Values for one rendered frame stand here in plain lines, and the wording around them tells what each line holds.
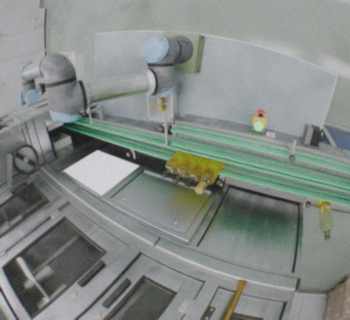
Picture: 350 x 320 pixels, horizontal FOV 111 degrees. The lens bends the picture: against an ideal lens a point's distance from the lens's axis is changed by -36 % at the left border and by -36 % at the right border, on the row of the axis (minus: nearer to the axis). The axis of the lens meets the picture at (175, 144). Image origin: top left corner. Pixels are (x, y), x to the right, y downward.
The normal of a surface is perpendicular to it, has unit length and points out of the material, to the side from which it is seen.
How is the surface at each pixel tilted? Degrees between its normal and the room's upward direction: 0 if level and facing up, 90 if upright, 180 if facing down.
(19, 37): 90
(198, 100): 0
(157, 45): 7
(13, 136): 90
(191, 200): 90
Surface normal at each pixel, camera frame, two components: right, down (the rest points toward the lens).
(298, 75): -0.49, 0.41
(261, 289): -0.02, -0.89
